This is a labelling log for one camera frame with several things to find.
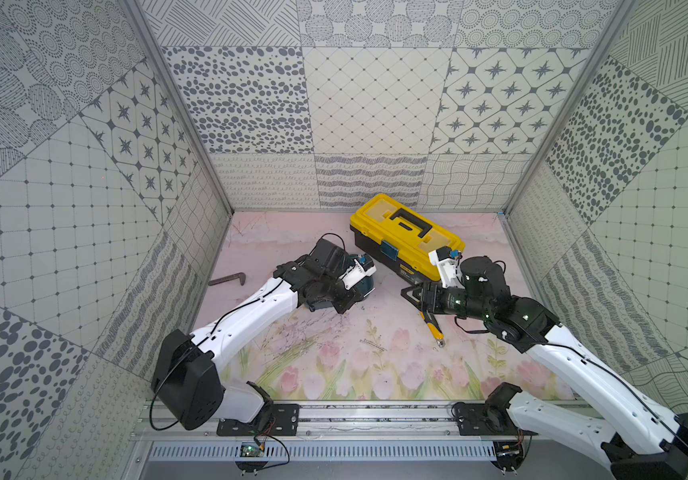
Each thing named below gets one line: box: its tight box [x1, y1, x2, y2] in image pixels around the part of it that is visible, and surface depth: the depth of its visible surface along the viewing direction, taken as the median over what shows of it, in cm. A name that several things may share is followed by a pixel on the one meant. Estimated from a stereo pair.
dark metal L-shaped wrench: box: [208, 272, 246, 286], surface depth 103 cm
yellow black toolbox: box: [350, 193, 466, 283], surface depth 95 cm
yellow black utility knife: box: [419, 310, 445, 348], surface depth 91 cm
